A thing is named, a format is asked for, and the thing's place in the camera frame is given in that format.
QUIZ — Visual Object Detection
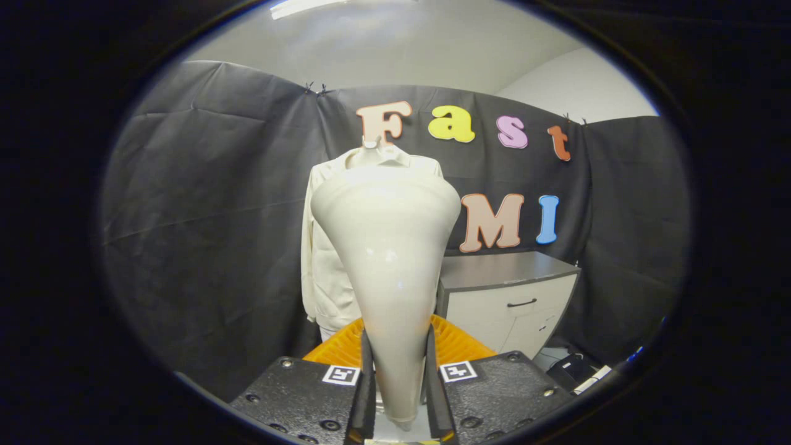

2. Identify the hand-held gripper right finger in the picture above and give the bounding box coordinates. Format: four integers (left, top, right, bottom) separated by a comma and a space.
426, 314, 575, 443

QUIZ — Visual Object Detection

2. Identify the ceiling light panel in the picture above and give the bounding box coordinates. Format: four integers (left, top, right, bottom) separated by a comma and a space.
270, 0, 353, 19

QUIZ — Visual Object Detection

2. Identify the white power strip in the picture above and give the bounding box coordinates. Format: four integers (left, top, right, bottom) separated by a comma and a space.
572, 365, 612, 395

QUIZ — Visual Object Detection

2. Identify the black box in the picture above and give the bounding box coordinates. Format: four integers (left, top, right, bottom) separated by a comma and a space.
547, 352, 597, 391

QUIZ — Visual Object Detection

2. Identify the grey and white cabinet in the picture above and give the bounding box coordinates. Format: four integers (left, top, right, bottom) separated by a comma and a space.
436, 251, 582, 365

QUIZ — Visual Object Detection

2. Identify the white garment steamer head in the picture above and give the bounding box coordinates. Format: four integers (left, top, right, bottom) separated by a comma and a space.
310, 166, 462, 431

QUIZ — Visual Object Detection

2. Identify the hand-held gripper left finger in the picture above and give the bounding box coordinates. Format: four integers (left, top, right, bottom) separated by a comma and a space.
230, 315, 376, 444

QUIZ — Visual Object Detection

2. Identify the cream button-up shirt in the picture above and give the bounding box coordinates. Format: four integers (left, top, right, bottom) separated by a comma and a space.
301, 145, 446, 331

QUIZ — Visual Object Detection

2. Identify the black backdrop cloth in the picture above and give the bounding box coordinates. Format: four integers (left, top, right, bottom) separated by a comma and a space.
102, 60, 690, 402

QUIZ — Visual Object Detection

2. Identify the white clothes hanger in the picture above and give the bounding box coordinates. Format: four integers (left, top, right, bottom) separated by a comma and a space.
362, 137, 402, 167

